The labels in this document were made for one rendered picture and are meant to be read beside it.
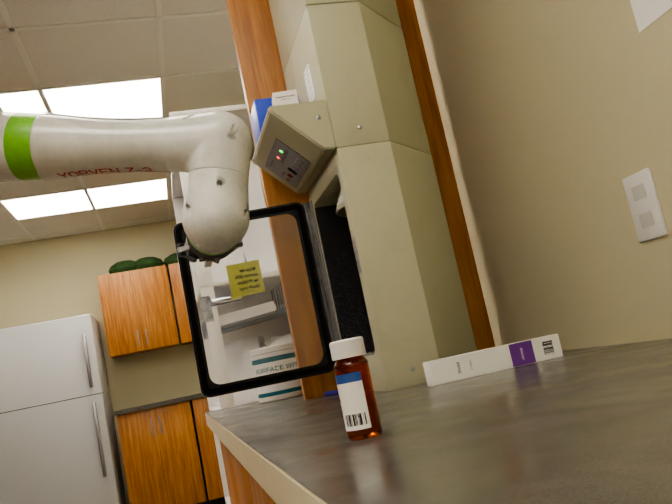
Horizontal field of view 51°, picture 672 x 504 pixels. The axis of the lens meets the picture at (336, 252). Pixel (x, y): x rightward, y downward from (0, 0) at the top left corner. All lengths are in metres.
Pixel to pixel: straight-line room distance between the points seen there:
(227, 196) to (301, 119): 0.31
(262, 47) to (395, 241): 0.71
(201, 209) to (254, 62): 0.76
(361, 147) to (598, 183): 0.44
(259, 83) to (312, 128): 0.45
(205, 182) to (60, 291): 5.86
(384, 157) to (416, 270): 0.23
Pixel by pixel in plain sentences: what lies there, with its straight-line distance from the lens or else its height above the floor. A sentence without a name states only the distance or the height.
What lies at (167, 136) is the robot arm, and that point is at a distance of 1.21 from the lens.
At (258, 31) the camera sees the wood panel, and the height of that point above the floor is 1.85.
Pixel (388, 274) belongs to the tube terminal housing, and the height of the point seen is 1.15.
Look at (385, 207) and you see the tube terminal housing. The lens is 1.37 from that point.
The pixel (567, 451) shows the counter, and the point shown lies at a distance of 0.42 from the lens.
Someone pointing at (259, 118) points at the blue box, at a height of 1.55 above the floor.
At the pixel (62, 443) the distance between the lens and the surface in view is 6.23.
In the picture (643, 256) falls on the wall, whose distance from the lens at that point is 1.32.
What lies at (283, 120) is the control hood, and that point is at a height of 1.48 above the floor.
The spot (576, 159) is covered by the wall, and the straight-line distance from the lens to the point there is 1.44.
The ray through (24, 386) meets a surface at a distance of 6.27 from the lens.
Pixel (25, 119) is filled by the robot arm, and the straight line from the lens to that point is 1.32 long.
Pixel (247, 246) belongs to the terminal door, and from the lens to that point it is 1.64.
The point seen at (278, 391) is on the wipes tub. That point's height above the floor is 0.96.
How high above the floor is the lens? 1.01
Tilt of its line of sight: 9 degrees up
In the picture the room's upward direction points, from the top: 12 degrees counter-clockwise
